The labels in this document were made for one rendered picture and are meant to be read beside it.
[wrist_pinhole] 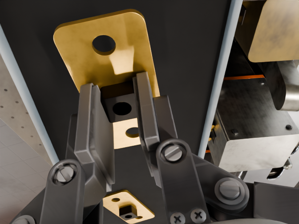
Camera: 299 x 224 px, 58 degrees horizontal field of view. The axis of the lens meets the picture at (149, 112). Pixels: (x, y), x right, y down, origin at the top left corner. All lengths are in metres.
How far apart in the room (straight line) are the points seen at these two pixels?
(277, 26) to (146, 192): 0.22
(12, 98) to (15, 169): 1.68
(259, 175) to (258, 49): 0.45
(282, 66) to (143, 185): 0.22
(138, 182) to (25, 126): 0.70
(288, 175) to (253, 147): 0.38
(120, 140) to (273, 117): 0.27
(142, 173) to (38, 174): 2.28
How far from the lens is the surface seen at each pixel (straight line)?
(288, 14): 0.30
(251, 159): 0.41
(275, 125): 0.39
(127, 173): 0.28
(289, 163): 0.66
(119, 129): 0.15
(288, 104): 0.34
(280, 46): 0.32
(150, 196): 0.33
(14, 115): 0.92
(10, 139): 2.19
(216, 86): 0.20
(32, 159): 2.36
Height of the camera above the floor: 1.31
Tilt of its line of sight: 44 degrees down
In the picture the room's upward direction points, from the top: 172 degrees clockwise
